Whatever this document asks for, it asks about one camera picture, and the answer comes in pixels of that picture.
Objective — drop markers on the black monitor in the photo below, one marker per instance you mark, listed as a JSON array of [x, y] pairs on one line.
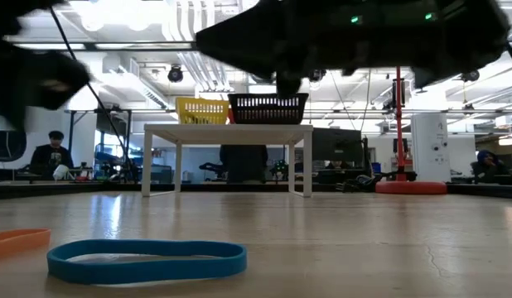
[[7, 149], [336, 145]]

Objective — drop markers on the blue rubber band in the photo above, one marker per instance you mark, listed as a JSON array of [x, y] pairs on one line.
[[148, 271]]

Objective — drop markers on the black plastic basket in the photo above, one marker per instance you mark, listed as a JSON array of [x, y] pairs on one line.
[[264, 121]]

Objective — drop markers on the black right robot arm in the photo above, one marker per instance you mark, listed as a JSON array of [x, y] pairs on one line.
[[455, 37]]

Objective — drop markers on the person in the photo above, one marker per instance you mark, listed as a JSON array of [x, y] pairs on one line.
[[51, 157], [488, 165], [243, 163]]

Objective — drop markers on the white cylinder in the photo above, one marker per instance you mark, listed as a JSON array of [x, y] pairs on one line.
[[430, 145]]

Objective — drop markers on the red desk lamp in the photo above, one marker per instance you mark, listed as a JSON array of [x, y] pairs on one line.
[[409, 188]]

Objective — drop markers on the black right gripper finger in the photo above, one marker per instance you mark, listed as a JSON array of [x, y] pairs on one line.
[[247, 39], [289, 85]]

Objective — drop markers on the black ceiling camera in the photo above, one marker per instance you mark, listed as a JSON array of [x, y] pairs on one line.
[[318, 75], [175, 74], [470, 76]]

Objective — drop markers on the orange rubber band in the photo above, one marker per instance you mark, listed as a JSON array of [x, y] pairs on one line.
[[20, 242]]

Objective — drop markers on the black background robot arm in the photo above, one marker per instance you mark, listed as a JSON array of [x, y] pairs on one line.
[[210, 169]]

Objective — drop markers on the yellow plastic basket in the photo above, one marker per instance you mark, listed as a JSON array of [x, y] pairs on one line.
[[202, 111]]

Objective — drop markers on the white perforated shelf riser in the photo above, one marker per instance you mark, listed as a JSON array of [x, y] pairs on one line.
[[227, 133]]

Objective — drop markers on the red plastic basket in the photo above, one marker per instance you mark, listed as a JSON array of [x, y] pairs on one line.
[[230, 118]]

